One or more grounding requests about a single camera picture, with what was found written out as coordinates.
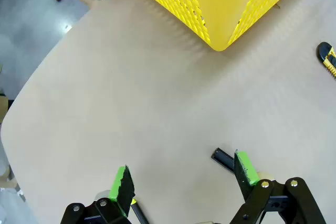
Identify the yellow black utility knife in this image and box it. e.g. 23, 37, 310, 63
316, 41, 336, 78

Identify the brown cardboard box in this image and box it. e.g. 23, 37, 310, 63
0, 92, 10, 124

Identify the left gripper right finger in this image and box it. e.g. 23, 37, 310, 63
229, 150, 328, 224

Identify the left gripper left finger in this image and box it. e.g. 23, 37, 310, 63
60, 165, 136, 224

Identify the black pen with yellow ends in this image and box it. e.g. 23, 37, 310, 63
130, 198, 149, 224

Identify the white marker with black cap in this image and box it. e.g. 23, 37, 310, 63
211, 147, 235, 174

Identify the yellow plastic mesh basket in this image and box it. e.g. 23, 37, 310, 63
125, 0, 308, 52

